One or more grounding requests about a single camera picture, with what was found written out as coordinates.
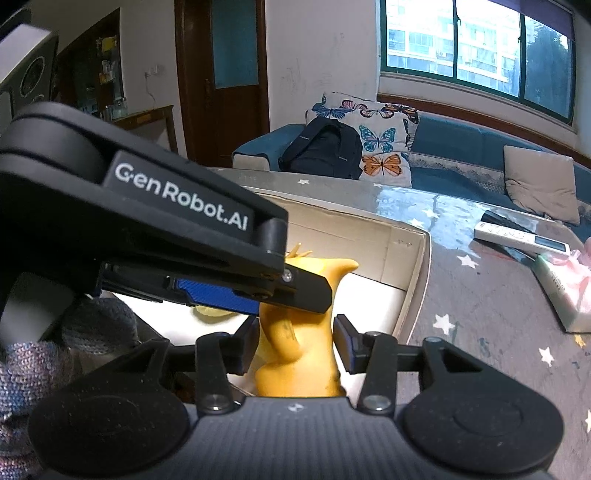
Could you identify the dark blue backpack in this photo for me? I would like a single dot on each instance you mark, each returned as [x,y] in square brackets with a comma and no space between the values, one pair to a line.
[326,147]

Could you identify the pink white tissue pack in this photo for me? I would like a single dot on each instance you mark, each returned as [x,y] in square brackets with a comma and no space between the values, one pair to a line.
[566,283]

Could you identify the window with green frame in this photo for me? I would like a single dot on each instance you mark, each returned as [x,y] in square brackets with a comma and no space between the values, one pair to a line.
[519,50]

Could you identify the white cardboard box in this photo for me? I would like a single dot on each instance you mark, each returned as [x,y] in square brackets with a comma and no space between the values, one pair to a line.
[384,294]

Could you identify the yellow plush chick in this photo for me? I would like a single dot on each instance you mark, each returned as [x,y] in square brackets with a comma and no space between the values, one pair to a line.
[212,312]

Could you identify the orange rubber duck toy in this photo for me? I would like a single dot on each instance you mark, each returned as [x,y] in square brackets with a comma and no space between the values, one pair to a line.
[297,352]

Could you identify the dark display shelf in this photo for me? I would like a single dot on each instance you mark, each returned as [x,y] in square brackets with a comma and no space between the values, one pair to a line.
[87,73]

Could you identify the grey knit gloved hand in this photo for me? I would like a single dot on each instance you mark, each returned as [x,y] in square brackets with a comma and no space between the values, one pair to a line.
[32,371]

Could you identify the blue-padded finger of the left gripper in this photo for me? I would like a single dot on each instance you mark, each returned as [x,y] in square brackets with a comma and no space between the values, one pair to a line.
[294,288]

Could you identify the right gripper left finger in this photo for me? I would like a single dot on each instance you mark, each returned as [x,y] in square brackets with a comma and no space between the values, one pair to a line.
[218,355]

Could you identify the butterfly print pillow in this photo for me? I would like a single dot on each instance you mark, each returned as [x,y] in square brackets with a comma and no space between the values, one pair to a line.
[387,132]

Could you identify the dark wooden door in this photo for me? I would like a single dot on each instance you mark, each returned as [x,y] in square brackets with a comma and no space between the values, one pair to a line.
[222,77]

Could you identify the blue sofa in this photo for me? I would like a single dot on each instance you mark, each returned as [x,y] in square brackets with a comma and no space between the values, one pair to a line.
[449,156]

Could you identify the white remote control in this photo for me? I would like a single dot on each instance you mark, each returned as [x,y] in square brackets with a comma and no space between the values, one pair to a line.
[496,229]

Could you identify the beige cushion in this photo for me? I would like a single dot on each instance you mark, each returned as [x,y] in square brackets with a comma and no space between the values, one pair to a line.
[542,183]

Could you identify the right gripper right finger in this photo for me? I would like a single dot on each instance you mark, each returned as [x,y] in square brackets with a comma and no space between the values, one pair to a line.
[375,355]

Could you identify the wooden side table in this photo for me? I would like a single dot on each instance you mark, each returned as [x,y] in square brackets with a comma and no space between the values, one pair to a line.
[155,125]

